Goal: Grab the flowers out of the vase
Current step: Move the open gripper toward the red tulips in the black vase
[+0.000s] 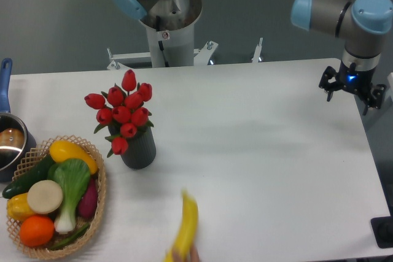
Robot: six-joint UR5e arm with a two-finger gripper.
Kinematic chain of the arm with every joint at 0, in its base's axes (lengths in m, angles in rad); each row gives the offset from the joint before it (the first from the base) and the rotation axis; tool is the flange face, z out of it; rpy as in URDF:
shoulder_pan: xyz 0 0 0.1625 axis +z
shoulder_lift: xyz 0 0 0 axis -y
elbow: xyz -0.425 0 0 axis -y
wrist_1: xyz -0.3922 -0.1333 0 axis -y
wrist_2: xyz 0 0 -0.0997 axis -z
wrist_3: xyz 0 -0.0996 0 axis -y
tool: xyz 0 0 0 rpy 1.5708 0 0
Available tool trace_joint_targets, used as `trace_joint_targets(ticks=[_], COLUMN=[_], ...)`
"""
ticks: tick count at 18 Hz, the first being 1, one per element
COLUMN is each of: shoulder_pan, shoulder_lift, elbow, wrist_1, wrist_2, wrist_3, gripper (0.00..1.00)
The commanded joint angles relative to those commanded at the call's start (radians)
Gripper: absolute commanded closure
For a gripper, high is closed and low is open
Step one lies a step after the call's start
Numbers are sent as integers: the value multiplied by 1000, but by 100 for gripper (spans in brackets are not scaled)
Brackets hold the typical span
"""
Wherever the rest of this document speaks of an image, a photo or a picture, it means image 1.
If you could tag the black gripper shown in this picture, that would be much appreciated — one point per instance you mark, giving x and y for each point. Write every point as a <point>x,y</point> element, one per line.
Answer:
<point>353,81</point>

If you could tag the yellow banana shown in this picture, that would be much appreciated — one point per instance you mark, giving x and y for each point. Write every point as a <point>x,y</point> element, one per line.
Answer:
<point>188,228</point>

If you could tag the red tulip bouquet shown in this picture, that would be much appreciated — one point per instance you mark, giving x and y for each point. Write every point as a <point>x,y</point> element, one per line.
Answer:
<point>121,109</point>

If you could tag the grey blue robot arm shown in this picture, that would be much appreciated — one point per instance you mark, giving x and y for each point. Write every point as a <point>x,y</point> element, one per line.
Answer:
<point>362,24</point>

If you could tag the dark grey ribbed vase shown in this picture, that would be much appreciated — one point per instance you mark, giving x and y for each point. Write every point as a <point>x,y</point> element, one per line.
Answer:
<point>141,150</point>

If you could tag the person's hand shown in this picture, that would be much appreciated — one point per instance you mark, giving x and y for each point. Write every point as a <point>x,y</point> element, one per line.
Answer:
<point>193,256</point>

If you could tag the black device at edge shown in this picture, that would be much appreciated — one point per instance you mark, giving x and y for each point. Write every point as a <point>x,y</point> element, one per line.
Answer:
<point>382,230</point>

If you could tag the purple sweet potato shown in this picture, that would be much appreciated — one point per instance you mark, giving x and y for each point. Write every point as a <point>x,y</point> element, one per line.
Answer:
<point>88,200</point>

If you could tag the green bok choy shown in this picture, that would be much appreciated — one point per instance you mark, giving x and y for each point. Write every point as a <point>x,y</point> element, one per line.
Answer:
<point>73,176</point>

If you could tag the yellow squash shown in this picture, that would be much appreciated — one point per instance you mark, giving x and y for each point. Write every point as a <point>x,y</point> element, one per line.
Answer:
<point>63,150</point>

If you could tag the green chili pepper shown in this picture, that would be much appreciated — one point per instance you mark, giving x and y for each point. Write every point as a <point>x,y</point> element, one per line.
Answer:
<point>71,239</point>

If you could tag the beige round disc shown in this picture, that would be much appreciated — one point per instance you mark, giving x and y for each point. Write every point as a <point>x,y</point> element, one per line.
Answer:
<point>45,197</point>

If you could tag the woven wicker basket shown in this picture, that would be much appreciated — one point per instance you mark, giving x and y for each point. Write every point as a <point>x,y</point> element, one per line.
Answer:
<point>31,159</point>

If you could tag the dark green cucumber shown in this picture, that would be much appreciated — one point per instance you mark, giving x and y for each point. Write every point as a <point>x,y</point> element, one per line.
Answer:
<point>24,182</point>

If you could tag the orange fruit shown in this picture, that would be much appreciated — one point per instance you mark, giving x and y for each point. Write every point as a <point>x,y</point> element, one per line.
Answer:
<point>36,230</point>

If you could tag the yellow bell pepper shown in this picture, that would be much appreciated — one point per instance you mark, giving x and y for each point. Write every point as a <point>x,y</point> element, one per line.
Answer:
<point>18,208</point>

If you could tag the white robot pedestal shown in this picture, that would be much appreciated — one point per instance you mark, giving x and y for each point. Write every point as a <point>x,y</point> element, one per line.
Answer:
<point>170,32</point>

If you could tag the white metal base frame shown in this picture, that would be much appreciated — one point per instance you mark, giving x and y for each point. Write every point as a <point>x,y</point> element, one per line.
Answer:
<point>202,56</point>

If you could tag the blue handled saucepan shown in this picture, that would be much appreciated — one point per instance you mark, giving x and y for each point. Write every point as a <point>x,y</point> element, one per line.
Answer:
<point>16,140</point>

